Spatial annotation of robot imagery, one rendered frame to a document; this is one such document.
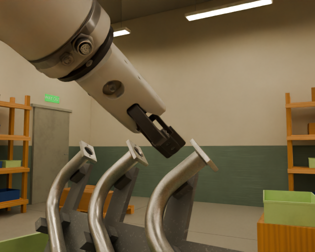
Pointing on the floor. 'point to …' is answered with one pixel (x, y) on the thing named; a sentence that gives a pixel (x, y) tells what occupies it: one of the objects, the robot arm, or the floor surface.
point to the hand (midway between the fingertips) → (157, 125)
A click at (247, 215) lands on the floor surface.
